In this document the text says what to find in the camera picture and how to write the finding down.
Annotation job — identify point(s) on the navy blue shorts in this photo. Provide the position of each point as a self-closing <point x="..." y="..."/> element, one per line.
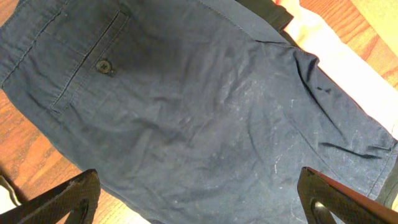
<point x="192" y="109"/>

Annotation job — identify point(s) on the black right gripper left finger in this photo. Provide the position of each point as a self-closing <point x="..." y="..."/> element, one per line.
<point x="76" y="199"/>

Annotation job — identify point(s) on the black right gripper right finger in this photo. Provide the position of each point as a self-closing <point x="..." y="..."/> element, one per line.
<point x="323" y="199"/>

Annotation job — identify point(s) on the black garment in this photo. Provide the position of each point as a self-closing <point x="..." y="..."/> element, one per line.
<point x="275" y="15"/>

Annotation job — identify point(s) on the beige khaki shorts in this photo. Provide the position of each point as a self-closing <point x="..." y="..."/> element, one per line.
<point x="8" y="197"/>

